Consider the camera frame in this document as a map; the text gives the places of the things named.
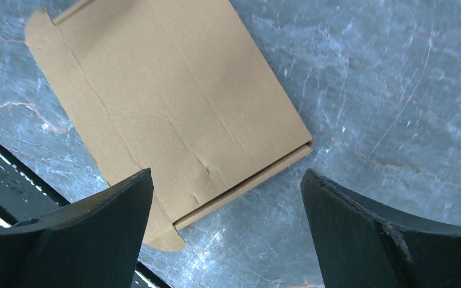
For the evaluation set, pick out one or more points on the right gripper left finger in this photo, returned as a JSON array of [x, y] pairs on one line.
[[94, 242]]

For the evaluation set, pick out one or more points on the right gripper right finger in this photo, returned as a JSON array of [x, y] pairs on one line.
[[360, 242]]

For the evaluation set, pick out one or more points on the cardboard box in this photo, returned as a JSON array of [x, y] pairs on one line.
[[179, 87]]

